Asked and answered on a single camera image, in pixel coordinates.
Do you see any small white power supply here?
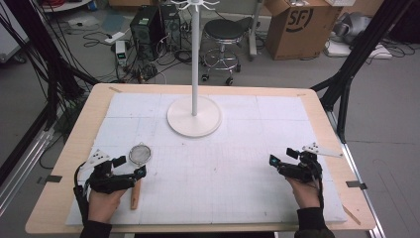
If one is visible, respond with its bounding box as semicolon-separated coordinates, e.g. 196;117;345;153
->
115;40;129;66

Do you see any wooden-handled mesh strainer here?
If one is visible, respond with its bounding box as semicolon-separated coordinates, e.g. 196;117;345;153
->
128;143;153;211

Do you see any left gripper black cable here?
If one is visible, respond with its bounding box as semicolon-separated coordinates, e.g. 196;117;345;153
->
72;162;90;226

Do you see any black tape strip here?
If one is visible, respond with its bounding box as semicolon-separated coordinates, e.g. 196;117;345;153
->
37;175;63;184
346;179;368;190

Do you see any large cardboard box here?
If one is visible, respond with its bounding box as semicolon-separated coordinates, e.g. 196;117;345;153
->
264;0;343;61

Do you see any white grid mat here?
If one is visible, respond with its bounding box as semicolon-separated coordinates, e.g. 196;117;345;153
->
64;92;348;226

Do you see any black round stool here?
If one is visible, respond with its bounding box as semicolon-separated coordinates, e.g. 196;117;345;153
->
201;17;254;86

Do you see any person's left hand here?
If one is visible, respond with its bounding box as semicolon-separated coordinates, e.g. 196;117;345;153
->
87;187;129;224

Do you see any grey machine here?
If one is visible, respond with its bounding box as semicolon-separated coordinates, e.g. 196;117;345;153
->
332;12;373;47

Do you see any aluminium rail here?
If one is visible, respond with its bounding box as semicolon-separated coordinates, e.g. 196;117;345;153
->
0;127;56;217
326;110;386;238

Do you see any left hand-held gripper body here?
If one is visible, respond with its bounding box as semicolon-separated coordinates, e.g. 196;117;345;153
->
79;149;137;195

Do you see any black computer tower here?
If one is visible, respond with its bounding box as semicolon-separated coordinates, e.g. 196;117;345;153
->
159;3;183;52
129;5;166;61

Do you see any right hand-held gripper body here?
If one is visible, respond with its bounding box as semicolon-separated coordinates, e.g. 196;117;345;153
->
278;142;345;184

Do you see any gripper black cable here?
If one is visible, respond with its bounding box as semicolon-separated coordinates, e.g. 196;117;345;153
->
316;178;327;210
72;162;90;226

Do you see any person's right hand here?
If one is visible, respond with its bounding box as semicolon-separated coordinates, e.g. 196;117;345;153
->
285;177;322;210

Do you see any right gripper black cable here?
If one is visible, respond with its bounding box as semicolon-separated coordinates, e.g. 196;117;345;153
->
316;178;327;210

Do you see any white hook stand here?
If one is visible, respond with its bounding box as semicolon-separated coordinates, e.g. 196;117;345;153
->
166;0;223;138

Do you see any white power strip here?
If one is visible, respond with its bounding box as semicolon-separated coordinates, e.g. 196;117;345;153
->
104;31;127;46

